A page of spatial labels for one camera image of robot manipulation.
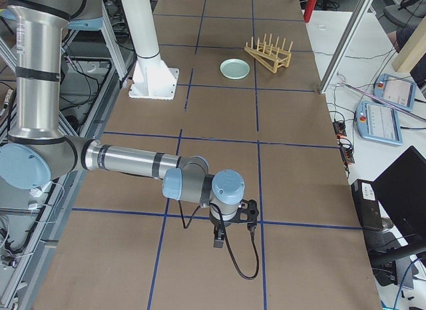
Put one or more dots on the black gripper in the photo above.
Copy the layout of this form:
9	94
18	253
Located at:
219	224

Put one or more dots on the light green plate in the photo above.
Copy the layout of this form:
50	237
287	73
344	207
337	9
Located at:
234	69

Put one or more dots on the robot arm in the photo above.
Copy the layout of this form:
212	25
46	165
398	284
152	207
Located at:
38	152

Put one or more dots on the wooden dish rack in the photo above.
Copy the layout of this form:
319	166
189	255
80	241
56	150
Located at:
271	54

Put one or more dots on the black computer box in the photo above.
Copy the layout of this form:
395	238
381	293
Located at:
366	205

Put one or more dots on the orange black connector strip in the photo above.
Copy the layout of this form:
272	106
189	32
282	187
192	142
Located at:
345	145

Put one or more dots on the black monitor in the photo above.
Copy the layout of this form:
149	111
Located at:
400	189

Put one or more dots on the near teach pendant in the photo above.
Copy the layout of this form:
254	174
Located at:
379	123

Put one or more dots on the teach pendant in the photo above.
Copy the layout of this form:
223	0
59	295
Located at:
398	91
379	123

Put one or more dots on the metal reacher grabber stick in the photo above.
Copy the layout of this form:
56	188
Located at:
372	96

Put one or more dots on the far teach pendant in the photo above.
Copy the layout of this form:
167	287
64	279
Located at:
398	91

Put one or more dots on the red bottle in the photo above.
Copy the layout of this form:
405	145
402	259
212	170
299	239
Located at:
310	6

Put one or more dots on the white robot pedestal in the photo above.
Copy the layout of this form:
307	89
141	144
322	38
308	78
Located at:
152	78

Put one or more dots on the aluminium frame post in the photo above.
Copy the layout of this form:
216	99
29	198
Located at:
353	24

